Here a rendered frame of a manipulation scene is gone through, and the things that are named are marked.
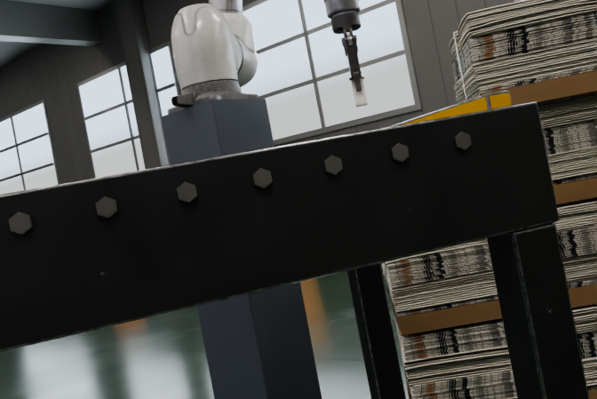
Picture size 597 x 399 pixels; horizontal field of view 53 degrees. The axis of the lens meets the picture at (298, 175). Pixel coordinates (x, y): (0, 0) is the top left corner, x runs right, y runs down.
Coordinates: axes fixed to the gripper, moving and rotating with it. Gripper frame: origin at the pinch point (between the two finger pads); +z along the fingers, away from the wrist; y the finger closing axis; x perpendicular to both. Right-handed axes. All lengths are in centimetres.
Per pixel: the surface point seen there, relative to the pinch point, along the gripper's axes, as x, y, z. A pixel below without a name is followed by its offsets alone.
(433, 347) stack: -5, -18, 62
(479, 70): -26.4, -19.5, 3.0
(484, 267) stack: -20, -19, 46
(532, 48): -38.3, -20.3, 0.6
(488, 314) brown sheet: -18, -19, 57
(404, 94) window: -47, 346, -33
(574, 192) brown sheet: -42, -19, 33
